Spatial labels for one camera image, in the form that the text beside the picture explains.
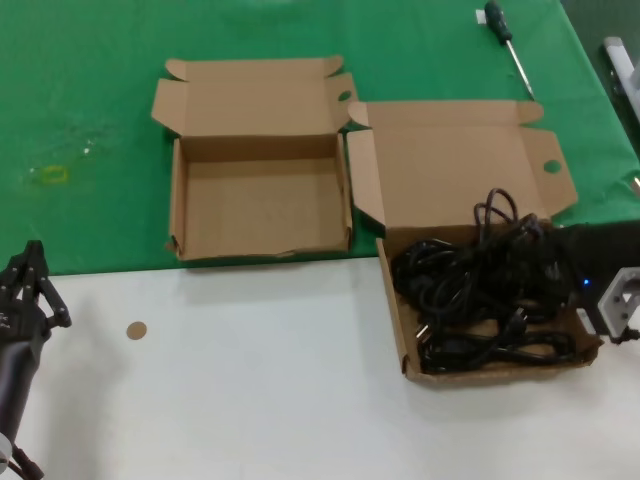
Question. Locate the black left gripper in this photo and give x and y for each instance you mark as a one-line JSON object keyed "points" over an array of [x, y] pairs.
{"points": [[20, 322]]}

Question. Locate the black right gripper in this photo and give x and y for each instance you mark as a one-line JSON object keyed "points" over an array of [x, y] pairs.
{"points": [[585, 255]]}

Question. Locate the empty-type brown cardboard box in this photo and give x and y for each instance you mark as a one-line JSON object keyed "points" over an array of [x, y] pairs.
{"points": [[260, 210]]}

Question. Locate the brown round cardboard disc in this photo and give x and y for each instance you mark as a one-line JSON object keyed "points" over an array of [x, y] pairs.
{"points": [[136, 331]]}

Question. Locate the grey aluminium profile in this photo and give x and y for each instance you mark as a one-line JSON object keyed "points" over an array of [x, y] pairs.
{"points": [[620, 57]]}

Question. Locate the green tablecloth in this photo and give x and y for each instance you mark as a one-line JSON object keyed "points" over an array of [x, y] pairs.
{"points": [[75, 75]]}

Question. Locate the small white paper tag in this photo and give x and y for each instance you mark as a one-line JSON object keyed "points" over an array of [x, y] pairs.
{"points": [[480, 17]]}

